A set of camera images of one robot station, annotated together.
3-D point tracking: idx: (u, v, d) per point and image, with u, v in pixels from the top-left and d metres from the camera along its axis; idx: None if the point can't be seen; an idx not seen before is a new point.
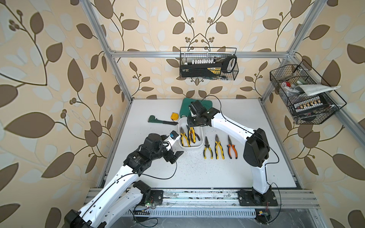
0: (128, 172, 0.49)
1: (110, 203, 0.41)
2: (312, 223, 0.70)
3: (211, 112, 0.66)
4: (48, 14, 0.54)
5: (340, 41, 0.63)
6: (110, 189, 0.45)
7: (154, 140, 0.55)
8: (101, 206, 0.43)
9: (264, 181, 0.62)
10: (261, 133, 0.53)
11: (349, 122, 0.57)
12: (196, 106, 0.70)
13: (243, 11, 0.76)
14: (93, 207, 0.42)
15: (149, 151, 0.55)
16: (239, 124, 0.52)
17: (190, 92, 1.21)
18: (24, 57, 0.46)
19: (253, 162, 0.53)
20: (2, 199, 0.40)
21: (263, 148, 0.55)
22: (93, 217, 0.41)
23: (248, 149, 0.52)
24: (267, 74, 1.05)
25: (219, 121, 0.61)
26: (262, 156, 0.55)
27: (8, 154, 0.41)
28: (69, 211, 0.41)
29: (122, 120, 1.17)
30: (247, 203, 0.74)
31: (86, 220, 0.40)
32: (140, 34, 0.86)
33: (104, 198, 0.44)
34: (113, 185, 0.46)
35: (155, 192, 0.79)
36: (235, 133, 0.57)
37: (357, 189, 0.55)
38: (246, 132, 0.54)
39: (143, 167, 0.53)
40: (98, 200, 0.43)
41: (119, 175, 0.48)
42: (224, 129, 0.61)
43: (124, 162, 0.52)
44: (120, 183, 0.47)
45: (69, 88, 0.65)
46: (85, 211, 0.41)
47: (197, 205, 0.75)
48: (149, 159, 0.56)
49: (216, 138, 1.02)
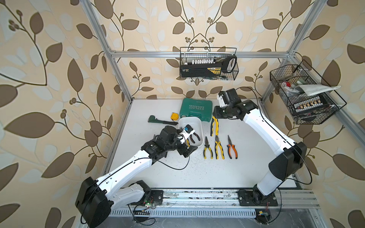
0: (144, 156, 0.52)
1: (123, 179, 0.47)
2: (312, 223, 0.70)
3: (247, 106, 0.57)
4: (48, 14, 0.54)
5: (340, 41, 0.63)
6: (126, 166, 0.48)
7: (169, 132, 0.57)
8: (116, 180, 0.44)
9: (274, 186, 0.57)
10: (301, 147, 0.45)
11: (349, 122, 0.57)
12: (231, 96, 0.62)
13: (243, 11, 0.76)
14: (109, 179, 0.43)
15: (164, 141, 0.57)
16: (278, 131, 0.49)
17: (190, 92, 1.21)
18: (24, 57, 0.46)
19: (278, 175, 0.48)
20: (2, 199, 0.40)
21: (296, 164, 0.48)
22: (109, 187, 0.42)
23: (280, 160, 0.45)
24: (267, 74, 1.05)
25: (255, 118, 0.53)
26: (292, 170, 0.48)
27: (8, 154, 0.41)
28: (88, 178, 0.42)
29: (122, 120, 1.17)
30: (248, 203, 0.75)
31: (102, 189, 0.41)
32: (140, 34, 0.86)
33: (121, 173, 0.46)
34: (130, 164, 0.49)
35: (155, 192, 0.79)
36: (271, 137, 0.49)
37: (357, 189, 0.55)
38: (284, 141, 0.47)
39: (158, 156, 0.55)
40: (114, 174, 0.45)
41: (136, 157, 0.51)
42: (256, 128, 0.54)
43: (142, 148, 0.55)
44: (137, 165, 0.49)
45: (69, 88, 0.65)
46: (102, 181, 0.43)
47: (197, 205, 0.75)
48: (163, 149, 0.59)
49: (216, 138, 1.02)
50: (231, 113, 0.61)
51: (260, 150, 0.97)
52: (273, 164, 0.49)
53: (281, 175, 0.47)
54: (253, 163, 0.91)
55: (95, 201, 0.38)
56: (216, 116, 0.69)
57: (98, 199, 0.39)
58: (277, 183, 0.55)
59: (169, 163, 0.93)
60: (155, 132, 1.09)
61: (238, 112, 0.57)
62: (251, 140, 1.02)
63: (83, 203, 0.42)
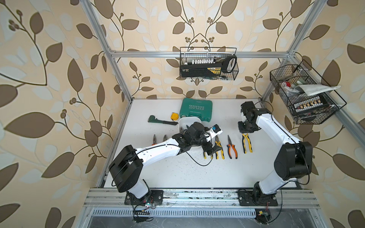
0: (175, 143, 0.58)
1: (156, 157, 0.50)
2: (312, 223, 0.70)
3: (261, 110, 0.64)
4: (48, 14, 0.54)
5: (341, 41, 0.63)
6: (160, 147, 0.53)
7: (197, 128, 0.59)
8: (151, 155, 0.48)
9: (276, 187, 0.58)
10: (306, 147, 0.46)
11: (349, 122, 0.57)
12: (245, 106, 0.74)
13: (243, 11, 0.76)
14: (146, 152, 0.48)
15: (191, 137, 0.61)
16: (285, 129, 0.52)
17: (190, 92, 1.21)
18: (24, 57, 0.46)
19: (282, 174, 0.48)
20: (2, 199, 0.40)
21: (301, 166, 0.47)
22: (146, 157, 0.47)
23: (282, 155, 0.47)
24: (267, 74, 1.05)
25: (264, 118, 0.59)
26: (297, 172, 0.47)
27: (8, 154, 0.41)
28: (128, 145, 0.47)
29: (122, 120, 1.17)
30: (247, 203, 0.74)
31: (139, 157, 0.46)
32: (140, 34, 0.86)
33: (154, 151, 0.50)
34: (163, 146, 0.54)
35: (155, 192, 0.79)
36: (276, 134, 0.52)
37: (357, 189, 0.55)
38: (289, 138, 0.49)
39: (184, 149, 0.59)
40: (150, 149, 0.50)
41: (168, 141, 0.57)
42: (265, 127, 0.58)
43: (173, 137, 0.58)
44: (168, 148, 0.54)
45: (69, 88, 0.65)
46: (139, 151, 0.48)
47: (197, 205, 0.75)
48: (189, 144, 0.63)
49: (216, 138, 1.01)
50: (248, 124, 0.74)
51: (260, 150, 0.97)
52: (277, 162, 0.49)
53: (283, 174, 0.47)
54: (252, 163, 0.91)
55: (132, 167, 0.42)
56: (240, 130, 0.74)
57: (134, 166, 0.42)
58: (279, 183, 0.55)
59: (169, 163, 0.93)
60: (155, 132, 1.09)
61: (251, 115, 0.65)
62: (252, 140, 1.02)
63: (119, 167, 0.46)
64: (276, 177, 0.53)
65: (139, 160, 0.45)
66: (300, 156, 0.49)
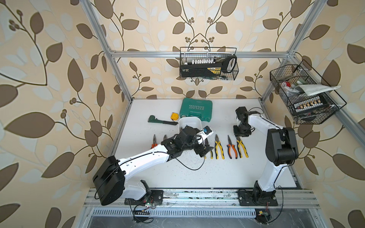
0: (163, 150, 0.55)
1: (141, 167, 0.48)
2: (312, 223, 0.70)
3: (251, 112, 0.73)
4: (48, 14, 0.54)
5: (341, 41, 0.63)
6: (145, 156, 0.50)
7: (188, 133, 0.57)
8: (136, 166, 0.46)
9: (272, 179, 0.60)
10: (289, 131, 0.52)
11: (349, 122, 0.57)
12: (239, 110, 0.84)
13: (243, 11, 0.76)
14: (129, 163, 0.46)
15: (182, 142, 0.58)
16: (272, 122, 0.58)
17: (190, 92, 1.21)
18: (24, 57, 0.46)
19: (271, 158, 0.53)
20: (2, 199, 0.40)
21: (287, 150, 0.52)
22: (129, 170, 0.44)
23: (269, 141, 0.53)
24: (267, 74, 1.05)
25: (253, 116, 0.68)
26: (284, 156, 0.52)
27: (8, 154, 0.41)
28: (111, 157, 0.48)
29: (122, 120, 1.17)
30: (247, 202, 0.74)
31: (122, 169, 0.43)
32: (140, 34, 0.86)
33: (139, 161, 0.48)
34: (149, 155, 0.51)
35: (155, 192, 0.79)
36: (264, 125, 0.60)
37: (357, 189, 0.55)
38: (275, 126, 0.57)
39: (174, 155, 0.56)
40: (135, 159, 0.48)
41: (155, 149, 0.54)
42: (255, 124, 0.66)
43: (162, 143, 0.57)
44: (156, 156, 0.52)
45: (69, 88, 0.65)
46: (123, 163, 0.45)
47: (197, 205, 0.75)
48: (180, 149, 0.59)
49: (216, 138, 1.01)
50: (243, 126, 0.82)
51: (260, 150, 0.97)
52: (267, 149, 0.55)
53: (273, 159, 0.52)
54: (252, 163, 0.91)
55: (114, 179, 0.40)
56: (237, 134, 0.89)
57: (117, 178, 0.41)
58: (274, 172, 0.57)
59: (169, 163, 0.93)
60: (155, 132, 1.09)
61: (243, 116, 0.74)
62: (252, 140, 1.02)
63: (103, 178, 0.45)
64: (271, 167, 0.56)
65: (123, 173, 0.43)
66: (287, 141, 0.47)
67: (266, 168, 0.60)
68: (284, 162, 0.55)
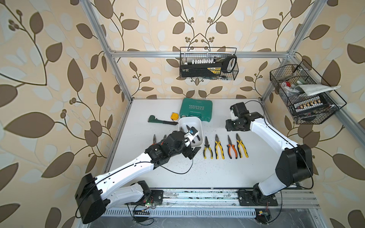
0: (146, 160, 0.51)
1: (121, 182, 0.46)
2: (312, 222, 0.70)
3: (253, 115, 0.63)
4: (48, 14, 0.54)
5: (341, 41, 0.63)
6: (126, 169, 0.47)
7: (175, 138, 0.54)
8: (114, 181, 0.44)
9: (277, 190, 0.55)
10: (305, 150, 0.45)
11: (349, 122, 0.57)
12: (240, 108, 0.70)
13: (243, 11, 0.76)
14: (107, 179, 0.44)
15: (169, 147, 0.55)
16: (281, 134, 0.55)
17: (190, 92, 1.21)
18: (24, 57, 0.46)
19: (285, 179, 0.46)
20: (2, 199, 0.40)
21: (302, 169, 0.47)
22: (105, 187, 0.42)
23: (284, 162, 0.45)
24: (267, 74, 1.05)
25: (259, 125, 0.57)
26: (300, 176, 0.46)
27: (8, 154, 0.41)
28: (87, 175, 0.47)
29: (122, 120, 1.17)
30: (247, 202, 0.74)
31: (99, 188, 0.41)
32: (140, 34, 0.86)
33: (119, 176, 0.45)
34: (130, 166, 0.48)
35: (155, 192, 0.79)
36: (273, 138, 0.51)
37: (357, 189, 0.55)
38: (286, 142, 0.49)
39: (160, 161, 0.53)
40: (113, 175, 0.45)
41: (138, 160, 0.50)
42: (261, 133, 0.56)
43: (146, 151, 0.54)
44: (138, 167, 0.49)
45: (69, 88, 0.65)
46: (100, 180, 0.43)
47: (197, 205, 0.75)
48: (167, 156, 0.56)
49: (216, 138, 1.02)
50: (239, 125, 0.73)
51: (260, 150, 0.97)
52: (280, 168, 0.47)
53: (288, 180, 0.45)
54: (252, 163, 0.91)
55: (90, 200, 0.39)
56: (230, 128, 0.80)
57: (94, 199, 0.39)
58: (282, 186, 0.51)
59: (169, 163, 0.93)
60: (154, 132, 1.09)
61: (244, 121, 0.64)
62: (251, 140, 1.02)
63: (80, 198, 0.43)
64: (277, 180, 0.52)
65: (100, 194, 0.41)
66: (301, 159, 0.48)
67: (272, 175, 0.56)
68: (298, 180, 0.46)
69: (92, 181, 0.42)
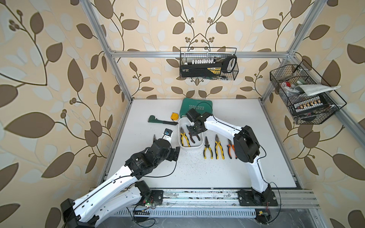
0: (127, 174, 0.48)
1: (101, 202, 0.45)
2: (312, 223, 0.70)
3: (204, 116, 0.72)
4: (48, 14, 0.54)
5: (340, 41, 0.63)
6: (105, 187, 0.45)
7: (161, 146, 0.52)
8: (92, 204, 0.42)
9: (260, 178, 0.63)
10: (248, 130, 0.58)
11: (349, 122, 0.57)
12: (192, 113, 0.78)
13: (243, 11, 0.76)
14: (86, 203, 0.42)
15: (154, 156, 0.53)
16: (229, 124, 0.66)
17: (190, 92, 1.21)
18: (24, 57, 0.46)
19: (244, 158, 0.57)
20: (2, 199, 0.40)
21: (252, 145, 0.58)
22: (84, 212, 0.41)
23: (237, 146, 0.56)
24: (267, 74, 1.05)
25: (211, 123, 0.67)
26: (252, 151, 0.58)
27: (8, 154, 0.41)
28: (65, 201, 0.42)
29: (122, 120, 1.17)
30: (247, 203, 0.74)
31: (77, 213, 0.40)
32: (140, 34, 0.86)
33: (97, 197, 0.43)
34: (110, 184, 0.45)
35: (155, 192, 0.79)
36: (224, 130, 0.61)
37: (357, 189, 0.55)
38: (234, 129, 0.59)
39: (143, 172, 0.50)
40: (92, 197, 0.43)
41: (117, 175, 0.47)
42: (216, 129, 0.66)
43: (126, 163, 0.50)
44: (117, 184, 0.46)
45: (69, 88, 0.65)
46: (78, 204, 0.41)
47: (197, 205, 0.75)
48: (151, 165, 0.53)
49: (216, 138, 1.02)
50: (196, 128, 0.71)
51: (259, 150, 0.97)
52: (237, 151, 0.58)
53: (246, 158, 0.56)
54: None
55: (70, 226, 0.38)
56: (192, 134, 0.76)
57: (73, 225, 0.39)
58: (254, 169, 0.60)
59: (169, 163, 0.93)
60: (154, 132, 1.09)
61: (198, 123, 0.72)
62: None
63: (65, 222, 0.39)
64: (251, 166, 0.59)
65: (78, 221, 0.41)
66: (248, 137, 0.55)
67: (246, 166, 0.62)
68: (255, 154, 0.60)
69: (70, 206, 0.41)
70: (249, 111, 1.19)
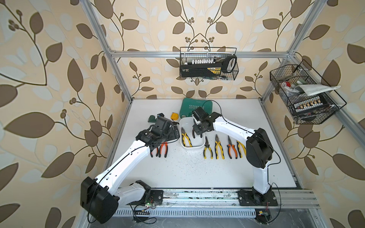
0: (140, 146, 0.50)
1: (124, 173, 0.46)
2: (312, 223, 0.70)
3: (213, 116, 0.68)
4: (48, 14, 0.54)
5: (340, 41, 0.63)
6: (123, 160, 0.46)
7: (166, 120, 0.59)
8: (117, 175, 0.43)
9: (265, 181, 0.61)
10: (262, 133, 0.53)
11: (350, 122, 0.57)
12: (199, 113, 0.73)
13: (243, 11, 0.76)
14: (109, 175, 0.42)
15: (161, 130, 0.58)
16: (241, 126, 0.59)
17: (190, 92, 1.21)
18: (24, 57, 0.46)
19: (256, 163, 0.53)
20: (2, 199, 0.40)
21: (266, 149, 0.54)
22: (110, 183, 0.41)
23: (250, 150, 0.51)
24: (267, 74, 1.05)
25: (220, 123, 0.63)
26: (265, 156, 0.53)
27: (8, 154, 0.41)
28: (86, 178, 0.41)
29: (122, 120, 1.17)
30: (247, 202, 0.74)
31: (103, 185, 0.40)
32: (140, 34, 0.86)
33: (119, 168, 0.44)
34: (127, 156, 0.47)
35: (155, 192, 0.79)
36: (235, 133, 0.57)
37: (357, 189, 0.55)
38: (246, 132, 0.55)
39: (155, 143, 0.53)
40: (113, 169, 0.43)
41: (132, 148, 0.49)
42: (225, 131, 0.62)
43: (137, 137, 0.53)
44: (135, 155, 0.48)
45: (69, 88, 0.65)
46: (101, 178, 0.41)
47: (197, 205, 0.75)
48: (160, 137, 0.56)
49: (216, 138, 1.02)
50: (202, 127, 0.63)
51: None
52: (250, 156, 0.53)
53: (259, 163, 0.52)
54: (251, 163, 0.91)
55: (100, 199, 0.37)
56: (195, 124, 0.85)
57: (103, 196, 0.38)
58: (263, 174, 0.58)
59: (169, 163, 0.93)
60: None
61: (206, 124, 0.67)
62: None
63: (87, 203, 0.42)
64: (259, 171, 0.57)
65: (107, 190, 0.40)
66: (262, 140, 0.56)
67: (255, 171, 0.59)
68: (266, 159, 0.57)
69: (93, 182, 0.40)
70: (249, 111, 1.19)
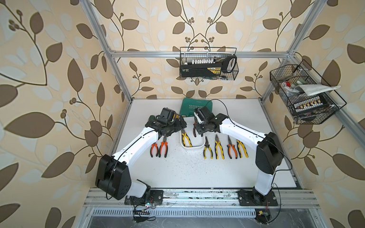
0: (150, 131, 0.55)
1: (138, 153, 0.49)
2: (312, 223, 0.70)
3: (219, 118, 0.64)
4: (48, 14, 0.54)
5: (340, 41, 0.63)
6: (136, 142, 0.50)
7: (169, 110, 0.62)
8: (132, 153, 0.47)
9: (269, 184, 0.59)
10: (273, 137, 0.50)
11: (350, 122, 0.57)
12: (205, 113, 0.69)
13: (243, 11, 0.76)
14: (126, 153, 0.46)
15: (166, 118, 0.63)
16: (251, 130, 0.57)
17: (190, 92, 1.21)
18: (24, 57, 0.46)
19: (266, 169, 0.50)
20: (2, 199, 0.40)
21: (276, 154, 0.51)
22: (128, 159, 0.45)
23: (260, 155, 0.49)
24: (267, 74, 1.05)
25: (227, 126, 0.59)
26: (276, 162, 0.50)
27: (8, 154, 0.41)
28: (104, 156, 0.44)
29: (122, 120, 1.17)
30: (248, 203, 0.75)
31: (122, 160, 0.44)
32: (140, 34, 0.86)
33: (133, 147, 0.48)
34: (139, 139, 0.51)
35: (155, 192, 0.79)
36: (244, 137, 0.54)
37: (357, 189, 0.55)
38: (256, 137, 0.52)
39: (162, 130, 0.59)
40: (129, 148, 0.47)
41: (143, 133, 0.54)
42: (232, 134, 0.59)
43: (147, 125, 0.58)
44: (146, 137, 0.53)
45: (69, 88, 0.65)
46: (119, 156, 0.45)
47: (197, 205, 0.75)
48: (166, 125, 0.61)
49: (216, 138, 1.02)
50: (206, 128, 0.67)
51: None
52: (259, 160, 0.51)
53: (268, 168, 0.49)
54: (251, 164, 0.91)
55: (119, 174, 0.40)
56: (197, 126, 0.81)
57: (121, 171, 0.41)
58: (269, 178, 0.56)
59: (169, 163, 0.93)
60: None
61: (213, 126, 0.64)
62: None
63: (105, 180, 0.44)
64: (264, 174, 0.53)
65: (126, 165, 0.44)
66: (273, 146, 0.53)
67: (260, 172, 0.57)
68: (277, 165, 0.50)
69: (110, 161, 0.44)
70: (249, 111, 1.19)
